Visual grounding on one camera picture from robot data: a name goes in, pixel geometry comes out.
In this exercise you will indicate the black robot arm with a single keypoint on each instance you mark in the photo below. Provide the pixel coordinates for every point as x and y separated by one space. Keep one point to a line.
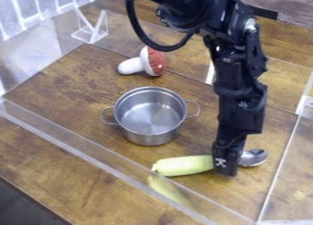
228 26

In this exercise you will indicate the stainless steel pot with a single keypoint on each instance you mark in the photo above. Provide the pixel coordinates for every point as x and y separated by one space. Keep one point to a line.
149 113

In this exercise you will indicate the red and white toy mushroom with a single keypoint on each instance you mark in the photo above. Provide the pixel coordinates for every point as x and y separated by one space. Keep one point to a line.
150 61

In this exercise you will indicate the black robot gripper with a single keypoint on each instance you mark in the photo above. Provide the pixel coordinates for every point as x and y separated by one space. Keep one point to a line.
241 119

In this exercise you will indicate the black bar on table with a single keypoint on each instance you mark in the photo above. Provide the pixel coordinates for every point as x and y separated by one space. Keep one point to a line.
266 13

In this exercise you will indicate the clear acrylic bracket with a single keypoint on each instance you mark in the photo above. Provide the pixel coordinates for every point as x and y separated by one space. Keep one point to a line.
90 33

